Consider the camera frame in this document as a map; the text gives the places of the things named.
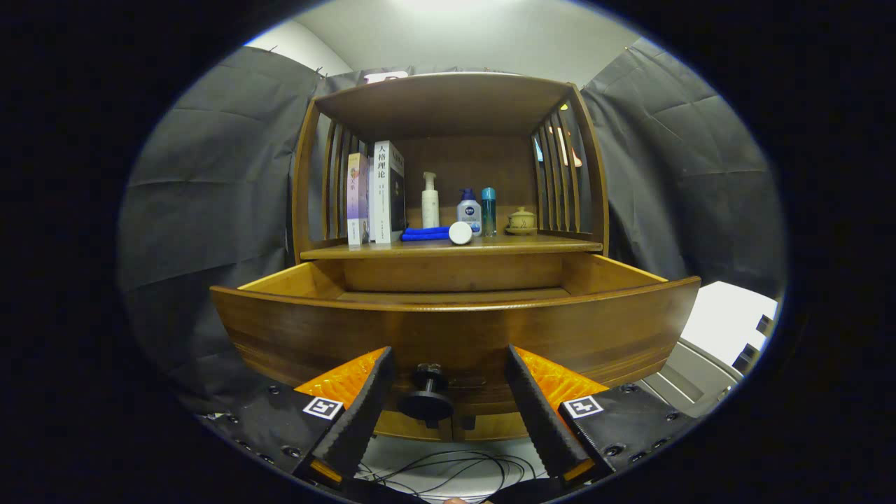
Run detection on brown wooden drawer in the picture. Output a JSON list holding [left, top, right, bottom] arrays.
[[210, 253, 702, 429]]

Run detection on purple book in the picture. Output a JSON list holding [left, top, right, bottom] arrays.
[[346, 153, 370, 247]]

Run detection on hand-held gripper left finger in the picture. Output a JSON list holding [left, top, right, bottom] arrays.
[[203, 346, 396, 489]]

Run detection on white pump bottle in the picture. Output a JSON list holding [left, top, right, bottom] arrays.
[[421, 171, 440, 229]]

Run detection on white bottle blue cap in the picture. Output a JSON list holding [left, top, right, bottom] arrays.
[[456, 188, 482, 237]]

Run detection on black backdrop cloth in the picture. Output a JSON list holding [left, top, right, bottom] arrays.
[[118, 38, 786, 414]]

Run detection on grey ribbed panel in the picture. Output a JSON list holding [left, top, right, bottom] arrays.
[[638, 338, 744, 421]]

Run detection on white book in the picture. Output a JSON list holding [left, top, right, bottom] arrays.
[[367, 140, 407, 245]]

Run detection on wooden countertop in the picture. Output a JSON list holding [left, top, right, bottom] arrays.
[[300, 234, 604, 261]]

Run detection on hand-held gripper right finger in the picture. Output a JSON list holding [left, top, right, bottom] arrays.
[[504, 344, 701, 491]]

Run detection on brown wooden cabinet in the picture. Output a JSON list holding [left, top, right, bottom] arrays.
[[290, 72, 610, 443]]

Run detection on black floor cables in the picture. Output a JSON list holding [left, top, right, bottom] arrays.
[[357, 449, 540, 501]]

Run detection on ceramic lidded teacup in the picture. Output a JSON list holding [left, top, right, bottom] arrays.
[[505, 206, 538, 237]]

